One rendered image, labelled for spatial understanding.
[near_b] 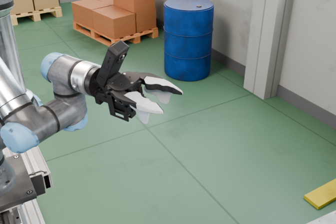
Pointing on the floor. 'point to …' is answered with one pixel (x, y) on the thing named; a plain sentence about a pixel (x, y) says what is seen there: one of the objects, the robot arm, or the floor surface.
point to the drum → (188, 38)
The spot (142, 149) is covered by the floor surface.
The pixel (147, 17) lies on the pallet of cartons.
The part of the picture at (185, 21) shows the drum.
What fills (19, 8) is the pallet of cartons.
